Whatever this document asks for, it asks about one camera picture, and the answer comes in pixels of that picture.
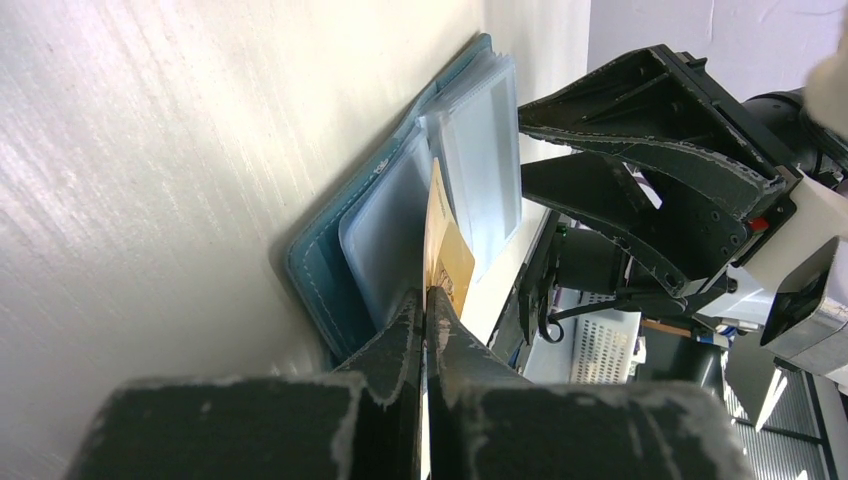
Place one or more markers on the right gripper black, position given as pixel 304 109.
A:
pixel 662 111

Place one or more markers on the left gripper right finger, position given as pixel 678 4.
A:
pixel 489 422

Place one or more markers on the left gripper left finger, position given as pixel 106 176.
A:
pixel 361 420

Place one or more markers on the blue leather card holder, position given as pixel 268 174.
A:
pixel 353 263

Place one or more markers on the gold yellow card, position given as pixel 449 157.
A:
pixel 448 261

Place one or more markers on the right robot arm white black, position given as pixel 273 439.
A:
pixel 689 181

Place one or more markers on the white perforated basket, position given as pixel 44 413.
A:
pixel 605 344

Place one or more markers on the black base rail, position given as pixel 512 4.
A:
pixel 528 302

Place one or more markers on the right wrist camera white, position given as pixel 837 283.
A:
pixel 790 305

